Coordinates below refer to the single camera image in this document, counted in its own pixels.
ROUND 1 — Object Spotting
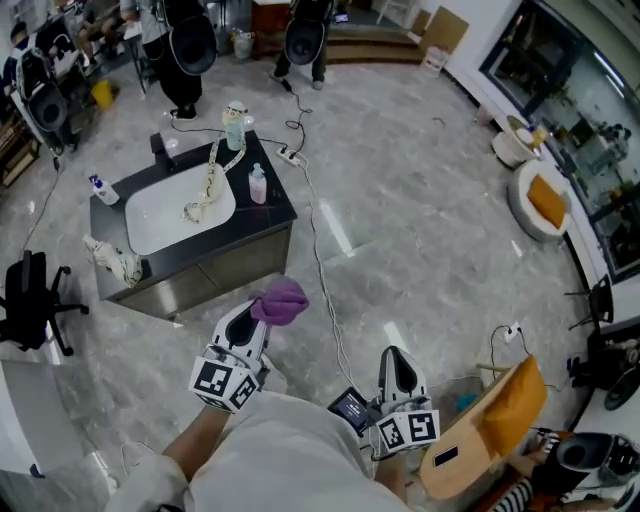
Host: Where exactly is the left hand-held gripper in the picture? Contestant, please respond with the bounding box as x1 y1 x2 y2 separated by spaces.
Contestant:
188 299 272 414

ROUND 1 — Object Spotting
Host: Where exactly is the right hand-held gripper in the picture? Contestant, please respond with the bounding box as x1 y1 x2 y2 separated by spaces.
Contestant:
368 345 442 455

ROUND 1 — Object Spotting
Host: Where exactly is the purple cloth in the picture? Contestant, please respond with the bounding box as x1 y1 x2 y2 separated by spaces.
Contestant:
248 277 310 327

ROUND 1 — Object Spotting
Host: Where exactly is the person's left forearm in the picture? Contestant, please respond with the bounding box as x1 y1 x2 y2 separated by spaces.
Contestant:
162 402 236 484

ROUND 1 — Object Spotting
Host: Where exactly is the person's right forearm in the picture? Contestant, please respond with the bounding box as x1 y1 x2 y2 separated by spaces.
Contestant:
372 447 426 504

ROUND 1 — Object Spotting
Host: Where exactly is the dark wooden sink cabinet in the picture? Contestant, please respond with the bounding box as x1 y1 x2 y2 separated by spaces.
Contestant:
89 130 299 321

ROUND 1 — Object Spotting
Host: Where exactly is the black gripper display screen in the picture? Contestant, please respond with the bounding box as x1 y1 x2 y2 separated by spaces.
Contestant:
327 386 375 436

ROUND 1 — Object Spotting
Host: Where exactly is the large orange cushion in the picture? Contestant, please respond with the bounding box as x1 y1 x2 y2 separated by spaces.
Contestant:
482 355 549 459

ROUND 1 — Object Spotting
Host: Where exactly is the person's white shirt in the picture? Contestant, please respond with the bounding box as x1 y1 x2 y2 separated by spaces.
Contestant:
104 389 416 512

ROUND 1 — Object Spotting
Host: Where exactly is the white sink basin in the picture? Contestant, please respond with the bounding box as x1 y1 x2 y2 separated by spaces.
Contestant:
124 162 237 257

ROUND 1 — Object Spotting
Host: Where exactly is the crumpled white towel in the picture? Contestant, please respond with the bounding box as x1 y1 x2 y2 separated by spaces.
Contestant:
82 234 144 289

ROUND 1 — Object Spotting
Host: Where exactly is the pink bottle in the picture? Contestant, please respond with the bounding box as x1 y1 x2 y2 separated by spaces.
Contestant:
248 162 269 205

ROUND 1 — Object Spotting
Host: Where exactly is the black white striped fabric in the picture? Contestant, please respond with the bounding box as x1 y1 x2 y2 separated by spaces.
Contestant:
492 477 537 512

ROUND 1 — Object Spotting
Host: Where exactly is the white power strip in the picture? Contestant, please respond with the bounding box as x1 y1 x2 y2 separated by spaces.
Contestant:
276 145 307 167

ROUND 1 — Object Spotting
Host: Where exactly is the white pump bottle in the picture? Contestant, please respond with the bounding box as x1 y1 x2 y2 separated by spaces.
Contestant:
88 173 121 206

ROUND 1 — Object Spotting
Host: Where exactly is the black faucet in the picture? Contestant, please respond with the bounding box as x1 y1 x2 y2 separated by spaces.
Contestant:
149 132 180 172

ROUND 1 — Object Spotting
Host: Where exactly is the round grey pouf seat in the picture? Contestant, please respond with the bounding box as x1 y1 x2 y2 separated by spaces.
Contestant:
507 158 574 244

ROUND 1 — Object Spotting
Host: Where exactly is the grey rounded device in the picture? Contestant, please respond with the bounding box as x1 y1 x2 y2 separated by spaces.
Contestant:
553 432 640 489

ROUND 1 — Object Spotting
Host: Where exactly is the black office chair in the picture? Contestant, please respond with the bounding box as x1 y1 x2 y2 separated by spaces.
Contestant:
0 249 91 357

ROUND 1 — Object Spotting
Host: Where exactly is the small orange cushion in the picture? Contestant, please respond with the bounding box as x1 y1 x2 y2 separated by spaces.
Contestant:
527 174 569 227

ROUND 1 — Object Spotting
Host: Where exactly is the white round side table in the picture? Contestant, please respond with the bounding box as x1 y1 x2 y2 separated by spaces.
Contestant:
492 114 550 169

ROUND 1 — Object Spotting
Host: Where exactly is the yellow bin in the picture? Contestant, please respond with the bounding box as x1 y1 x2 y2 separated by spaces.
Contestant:
90 79 116 111

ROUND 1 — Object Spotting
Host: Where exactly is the wooden shelf rack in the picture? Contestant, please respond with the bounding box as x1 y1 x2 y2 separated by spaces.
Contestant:
0 119 41 189

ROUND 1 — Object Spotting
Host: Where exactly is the white bucket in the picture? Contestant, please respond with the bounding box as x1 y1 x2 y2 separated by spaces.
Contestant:
232 29 255 61

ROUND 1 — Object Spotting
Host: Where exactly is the white box red label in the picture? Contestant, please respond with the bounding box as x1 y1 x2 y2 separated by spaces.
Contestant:
422 45 450 77

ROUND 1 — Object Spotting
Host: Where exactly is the large dark window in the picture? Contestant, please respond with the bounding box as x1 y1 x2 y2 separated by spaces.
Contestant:
478 0 640 284

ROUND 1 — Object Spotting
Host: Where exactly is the brown cardboard sheet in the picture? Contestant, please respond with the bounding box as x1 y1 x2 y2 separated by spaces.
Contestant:
418 5 470 54

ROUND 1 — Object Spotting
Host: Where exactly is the long white extension cable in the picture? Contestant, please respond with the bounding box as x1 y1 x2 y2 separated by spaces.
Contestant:
294 157 381 401

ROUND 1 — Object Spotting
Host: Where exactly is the green bottle with patterned strap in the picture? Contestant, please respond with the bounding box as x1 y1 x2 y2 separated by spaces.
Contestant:
180 99 250 225

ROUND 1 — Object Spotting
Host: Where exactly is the black floor cable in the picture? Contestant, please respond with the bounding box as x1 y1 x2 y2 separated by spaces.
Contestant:
279 77 314 156

